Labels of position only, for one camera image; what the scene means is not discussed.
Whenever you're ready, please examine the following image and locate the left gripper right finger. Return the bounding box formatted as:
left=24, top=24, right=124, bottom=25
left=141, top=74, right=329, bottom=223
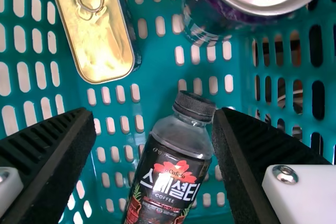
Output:
left=211, top=106, right=336, bottom=224

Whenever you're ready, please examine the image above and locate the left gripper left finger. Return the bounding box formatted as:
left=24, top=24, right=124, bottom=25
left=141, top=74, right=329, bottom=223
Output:
left=0, top=106, right=97, bottom=224

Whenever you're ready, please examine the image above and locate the dark coffee bottle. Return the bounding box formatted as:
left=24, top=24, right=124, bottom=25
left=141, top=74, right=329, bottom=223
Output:
left=122, top=90, right=217, bottom=224

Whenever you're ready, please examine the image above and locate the teal shopping basket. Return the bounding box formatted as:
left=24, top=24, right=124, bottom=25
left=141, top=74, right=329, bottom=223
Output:
left=0, top=0, right=336, bottom=224

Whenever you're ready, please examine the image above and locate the rectangular tin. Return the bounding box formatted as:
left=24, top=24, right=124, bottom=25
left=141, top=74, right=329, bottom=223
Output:
left=54, top=0, right=142, bottom=85

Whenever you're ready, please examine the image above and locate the can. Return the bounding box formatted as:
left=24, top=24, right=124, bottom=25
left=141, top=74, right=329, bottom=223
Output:
left=182, top=0, right=335, bottom=45

